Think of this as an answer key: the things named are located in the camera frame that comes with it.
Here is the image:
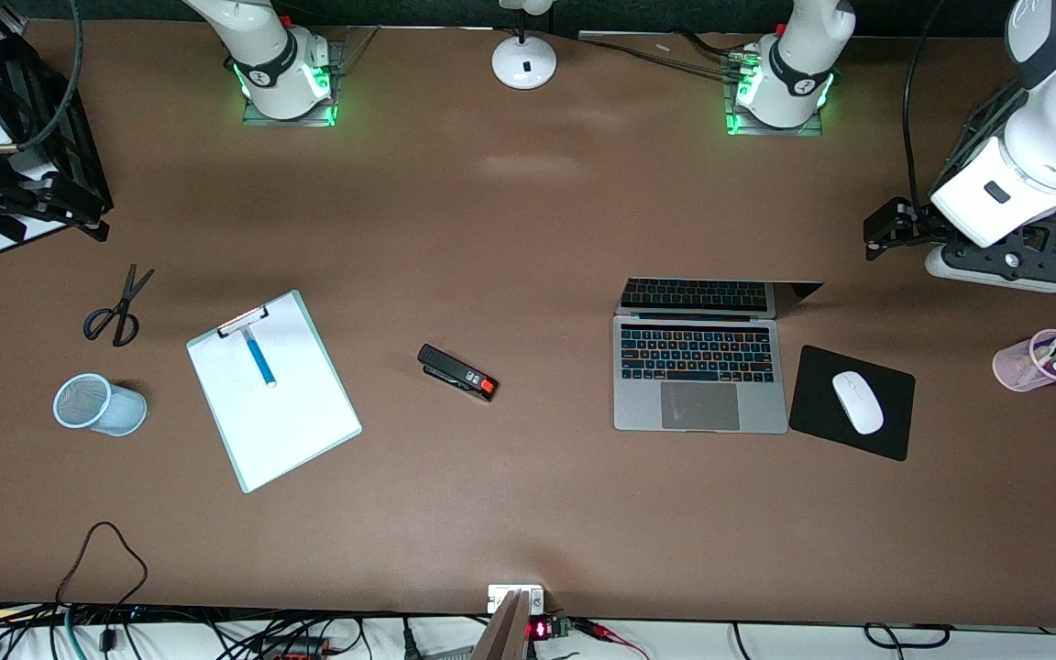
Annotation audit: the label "blue marker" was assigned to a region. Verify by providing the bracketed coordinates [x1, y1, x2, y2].
[242, 328, 278, 389]

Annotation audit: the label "silver laptop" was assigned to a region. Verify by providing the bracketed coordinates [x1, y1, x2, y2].
[613, 278, 824, 435]

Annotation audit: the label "black scissors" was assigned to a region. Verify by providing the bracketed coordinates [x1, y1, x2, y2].
[82, 264, 156, 348]

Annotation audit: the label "black stacked document tray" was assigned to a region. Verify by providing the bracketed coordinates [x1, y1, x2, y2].
[0, 18, 114, 256]

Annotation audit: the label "pink mesh pen cup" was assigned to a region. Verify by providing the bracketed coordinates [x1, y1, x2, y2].
[993, 328, 1056, 393]

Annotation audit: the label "white computer mouse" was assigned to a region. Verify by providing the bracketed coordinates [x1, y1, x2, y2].
[832, 371, 886, 435]

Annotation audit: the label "mint green clipboard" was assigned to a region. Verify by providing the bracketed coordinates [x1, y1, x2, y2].
[186, 290, 364, 494]

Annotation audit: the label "blue mesh pen cup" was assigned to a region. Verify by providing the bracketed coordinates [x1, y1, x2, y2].
[53, 373, 149, 437]

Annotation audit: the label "black mouse pad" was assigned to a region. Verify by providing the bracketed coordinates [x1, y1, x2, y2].
[788, 346, 916, 462]

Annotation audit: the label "white paper sheet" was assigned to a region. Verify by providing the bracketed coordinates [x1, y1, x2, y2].
[191, 295, 357, 487]

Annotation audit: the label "black stapler red tip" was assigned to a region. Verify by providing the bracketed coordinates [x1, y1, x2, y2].
[417, 344, 500, 402]

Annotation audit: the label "white lamp base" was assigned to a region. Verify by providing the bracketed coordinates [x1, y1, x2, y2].
[492, 0, 558, 91]

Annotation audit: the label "white socket box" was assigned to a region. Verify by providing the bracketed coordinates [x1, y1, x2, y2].
[488, 584, 545, 615]

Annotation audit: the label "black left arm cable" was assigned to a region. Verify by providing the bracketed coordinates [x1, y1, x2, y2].
[900, 0, 952, 210]

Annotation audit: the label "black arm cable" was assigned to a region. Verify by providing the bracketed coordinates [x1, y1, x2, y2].
[17, 0, 85, 153]
[900, 0, 952, 210]

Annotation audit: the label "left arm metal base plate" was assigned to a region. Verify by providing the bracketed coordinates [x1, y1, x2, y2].
[725, 50, 824, 138]

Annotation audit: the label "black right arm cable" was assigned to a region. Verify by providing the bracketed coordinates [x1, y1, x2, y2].
[17, 0, 85, 153]

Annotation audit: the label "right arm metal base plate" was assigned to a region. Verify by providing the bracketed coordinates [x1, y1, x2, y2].
[242, 38, 339, 127]

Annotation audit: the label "black arm base cables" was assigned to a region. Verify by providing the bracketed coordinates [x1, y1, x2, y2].
[578, 29, 758, 83]

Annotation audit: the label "black looped cable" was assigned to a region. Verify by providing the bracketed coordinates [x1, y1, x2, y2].
[56, 521, 149, 611]

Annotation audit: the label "black coiled cable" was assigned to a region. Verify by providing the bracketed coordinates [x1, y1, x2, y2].
[863, 621, 952, 660]

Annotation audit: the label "black cable bundle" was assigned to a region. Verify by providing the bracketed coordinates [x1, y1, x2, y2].
[0, 600, 373, 660]

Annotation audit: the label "red cable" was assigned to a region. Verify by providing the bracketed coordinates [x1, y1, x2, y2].
[574, 618, 650, 660]

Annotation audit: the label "brown camera post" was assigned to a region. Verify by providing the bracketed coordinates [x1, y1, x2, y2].
[471, 589, 531, 660]

